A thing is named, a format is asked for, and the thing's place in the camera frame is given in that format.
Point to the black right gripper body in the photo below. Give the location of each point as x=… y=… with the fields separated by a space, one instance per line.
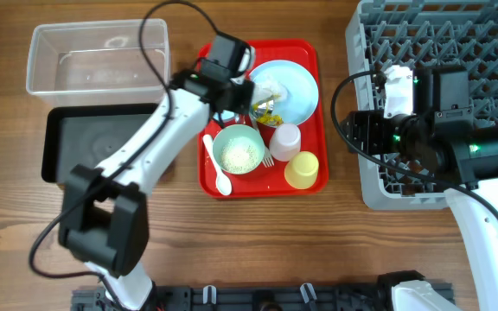
x=425 y=123

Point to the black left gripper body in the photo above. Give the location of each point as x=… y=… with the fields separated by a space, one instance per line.
x=237 y=95

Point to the yellow snack wrapper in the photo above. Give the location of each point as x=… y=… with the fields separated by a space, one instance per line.
x=268 y=94

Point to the green bowl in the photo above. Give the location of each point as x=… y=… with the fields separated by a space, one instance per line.
x=238 y=149

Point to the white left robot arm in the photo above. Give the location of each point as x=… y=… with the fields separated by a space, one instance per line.
x=104 y=221

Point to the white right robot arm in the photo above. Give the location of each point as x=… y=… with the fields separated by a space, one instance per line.
x=464 y=163

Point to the grey dishwasher rack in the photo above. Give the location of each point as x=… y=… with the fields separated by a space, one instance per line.
x=417 y=33

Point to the clear plastic waste bin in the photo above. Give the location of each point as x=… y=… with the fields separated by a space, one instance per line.
x=97 y=63

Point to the light blue bowl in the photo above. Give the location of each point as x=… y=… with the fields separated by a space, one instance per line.
x=227 y=117

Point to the light blue plate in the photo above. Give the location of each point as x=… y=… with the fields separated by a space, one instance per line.
x=302 y=89

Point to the white plastic cup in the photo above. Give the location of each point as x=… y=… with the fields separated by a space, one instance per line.
x=285 y=142

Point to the red serving tray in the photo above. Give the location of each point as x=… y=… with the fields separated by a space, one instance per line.
x=268 y=182

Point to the white plastic fork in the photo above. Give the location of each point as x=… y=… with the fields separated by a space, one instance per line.
x=267 y=159

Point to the white plastic spoon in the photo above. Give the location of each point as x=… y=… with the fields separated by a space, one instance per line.
x=222 y=182

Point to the yellow plastic cup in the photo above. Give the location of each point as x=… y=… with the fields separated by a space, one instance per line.
x=302 y=170

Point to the black rectangular tray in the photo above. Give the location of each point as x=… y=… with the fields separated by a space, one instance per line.
x=87 y=135

